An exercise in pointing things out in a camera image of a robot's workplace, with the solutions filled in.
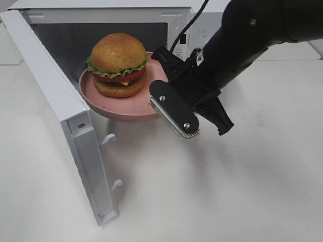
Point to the white microwave door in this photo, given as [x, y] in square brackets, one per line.
[65, 112]

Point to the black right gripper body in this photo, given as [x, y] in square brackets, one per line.
[187, 87]

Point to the white microwave oven body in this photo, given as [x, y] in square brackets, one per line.
[38, 29]

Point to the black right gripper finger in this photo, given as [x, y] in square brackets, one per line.
[211, 109]
[171, 64]

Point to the burger with lettuce and tomato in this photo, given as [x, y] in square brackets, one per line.
[117, 64]

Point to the pink round plate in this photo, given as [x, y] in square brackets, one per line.
[136, 108]

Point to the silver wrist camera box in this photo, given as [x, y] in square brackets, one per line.
[177, 115]

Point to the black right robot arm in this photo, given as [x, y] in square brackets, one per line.
[248, 29]

